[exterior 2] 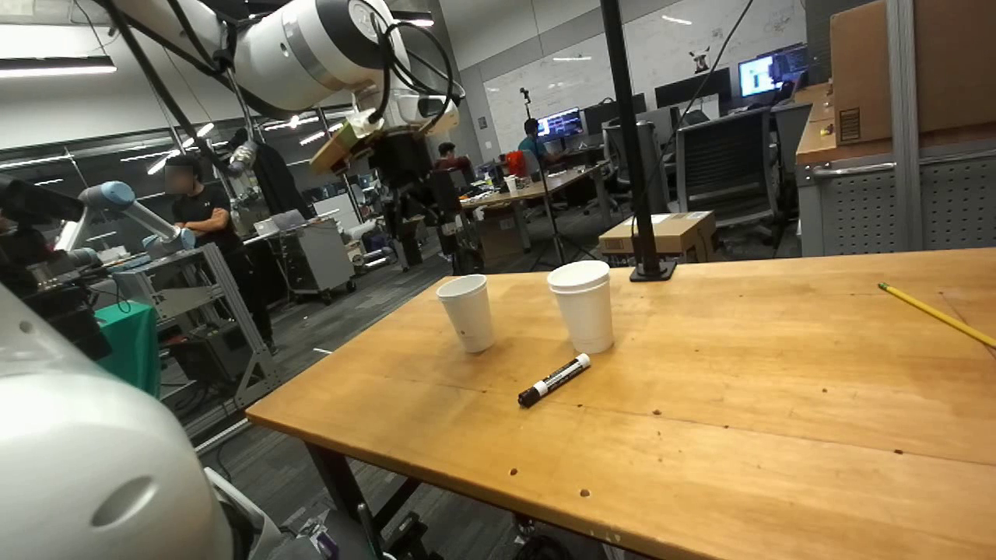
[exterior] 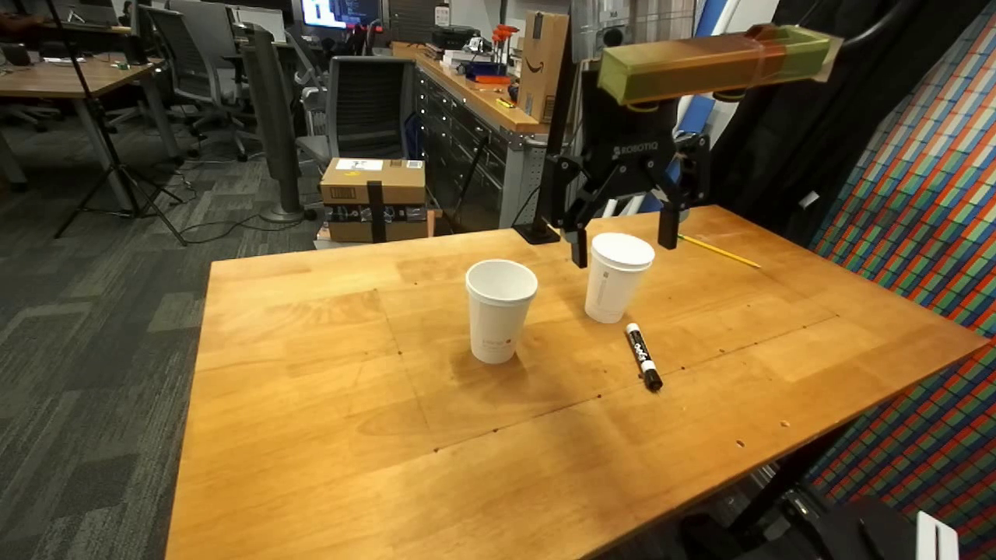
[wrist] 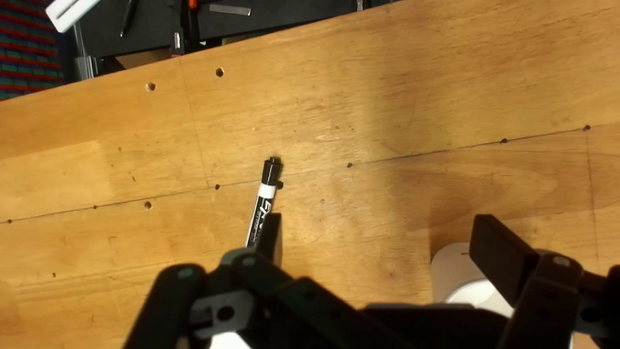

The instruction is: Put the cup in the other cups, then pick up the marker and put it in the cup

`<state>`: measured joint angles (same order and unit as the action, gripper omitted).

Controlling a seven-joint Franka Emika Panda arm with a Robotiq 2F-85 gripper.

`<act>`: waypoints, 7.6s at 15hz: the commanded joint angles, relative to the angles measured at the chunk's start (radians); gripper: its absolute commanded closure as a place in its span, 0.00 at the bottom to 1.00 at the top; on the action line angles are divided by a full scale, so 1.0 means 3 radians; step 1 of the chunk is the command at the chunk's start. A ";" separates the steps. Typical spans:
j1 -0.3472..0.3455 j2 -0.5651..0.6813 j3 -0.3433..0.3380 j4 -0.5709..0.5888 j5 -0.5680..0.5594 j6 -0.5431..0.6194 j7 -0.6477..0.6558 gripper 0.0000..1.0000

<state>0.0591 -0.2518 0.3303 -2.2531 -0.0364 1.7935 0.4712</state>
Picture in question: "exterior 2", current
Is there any person in black shirt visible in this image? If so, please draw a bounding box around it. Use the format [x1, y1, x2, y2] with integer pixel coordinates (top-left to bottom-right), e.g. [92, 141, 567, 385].
[161, 153, 279, 347]

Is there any large cardboard box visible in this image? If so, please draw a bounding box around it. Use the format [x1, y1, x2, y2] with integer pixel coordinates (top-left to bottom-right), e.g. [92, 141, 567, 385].
[824, 0, 996, 149]

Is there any grey metal column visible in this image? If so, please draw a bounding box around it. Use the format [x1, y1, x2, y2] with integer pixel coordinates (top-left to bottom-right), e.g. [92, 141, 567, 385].
[885, 0, 925, 253]

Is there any black mesh office chair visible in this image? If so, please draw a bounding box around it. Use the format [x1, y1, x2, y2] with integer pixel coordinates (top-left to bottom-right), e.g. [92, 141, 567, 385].
[673, 106, 784, 234]

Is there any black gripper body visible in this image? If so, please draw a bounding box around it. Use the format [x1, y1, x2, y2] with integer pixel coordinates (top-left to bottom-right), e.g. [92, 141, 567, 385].
[368, 131, 434, 200]

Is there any black tripod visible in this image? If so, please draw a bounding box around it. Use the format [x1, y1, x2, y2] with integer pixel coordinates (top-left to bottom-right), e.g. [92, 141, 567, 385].
[516, 84, 568, 265]

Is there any black table leg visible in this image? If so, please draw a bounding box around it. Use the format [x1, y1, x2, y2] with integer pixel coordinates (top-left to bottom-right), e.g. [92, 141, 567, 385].
[301, 443, 424, 560]

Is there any grey metal cart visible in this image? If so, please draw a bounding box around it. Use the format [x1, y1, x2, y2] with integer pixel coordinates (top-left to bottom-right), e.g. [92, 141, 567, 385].
[107, 239, 279, 443]

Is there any wooden office desk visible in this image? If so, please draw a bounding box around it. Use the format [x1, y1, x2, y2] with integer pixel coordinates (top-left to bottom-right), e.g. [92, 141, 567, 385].
[458, 161, 596, 273]

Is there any person in maroon shirt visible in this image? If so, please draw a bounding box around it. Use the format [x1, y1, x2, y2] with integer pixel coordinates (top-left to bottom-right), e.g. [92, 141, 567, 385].
[430, 141, 479, 195]

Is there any grey cabinet with wooden top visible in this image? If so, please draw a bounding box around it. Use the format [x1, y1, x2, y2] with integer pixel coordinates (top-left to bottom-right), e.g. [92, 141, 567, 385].
[789, 82, 996, 259]

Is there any small cardboard carton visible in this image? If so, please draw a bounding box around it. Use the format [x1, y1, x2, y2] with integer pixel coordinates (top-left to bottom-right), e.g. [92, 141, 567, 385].
[596, 208, 718, 260]

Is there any person in blue shirt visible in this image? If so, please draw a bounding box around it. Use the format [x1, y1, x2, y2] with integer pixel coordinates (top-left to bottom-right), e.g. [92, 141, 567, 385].
[513, 114, 550, 181]

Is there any black pole with base plate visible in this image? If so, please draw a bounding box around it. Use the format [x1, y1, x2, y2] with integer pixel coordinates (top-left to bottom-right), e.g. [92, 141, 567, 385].
[596, 0, 682, 286]

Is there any green cloth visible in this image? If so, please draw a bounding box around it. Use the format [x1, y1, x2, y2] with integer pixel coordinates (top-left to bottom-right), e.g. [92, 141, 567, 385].
[92, 298, 166, 402]

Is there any small lit computer monitor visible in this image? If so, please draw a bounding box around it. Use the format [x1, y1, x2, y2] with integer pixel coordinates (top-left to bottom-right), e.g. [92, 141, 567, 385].
[536, 106, 588, 142]

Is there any white paper cup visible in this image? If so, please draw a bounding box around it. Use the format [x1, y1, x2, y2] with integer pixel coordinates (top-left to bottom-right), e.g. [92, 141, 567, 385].
[544, 259, 617, 358]

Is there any black and white marker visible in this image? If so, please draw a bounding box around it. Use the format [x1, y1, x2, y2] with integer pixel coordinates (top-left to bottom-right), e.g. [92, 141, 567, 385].
[513, 350, 595, 411]

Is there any white foam cup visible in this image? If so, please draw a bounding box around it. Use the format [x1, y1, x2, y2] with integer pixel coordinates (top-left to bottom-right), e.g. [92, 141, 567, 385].
[431, 270, 499, 358]

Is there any yellow pencil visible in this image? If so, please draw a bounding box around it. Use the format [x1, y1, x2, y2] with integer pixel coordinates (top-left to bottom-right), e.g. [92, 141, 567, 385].
[874, 281, 996, 350]

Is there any white equipment cabinet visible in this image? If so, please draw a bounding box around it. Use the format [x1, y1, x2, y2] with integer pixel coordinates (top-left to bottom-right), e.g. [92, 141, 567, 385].
[271, 213, 359, 306]

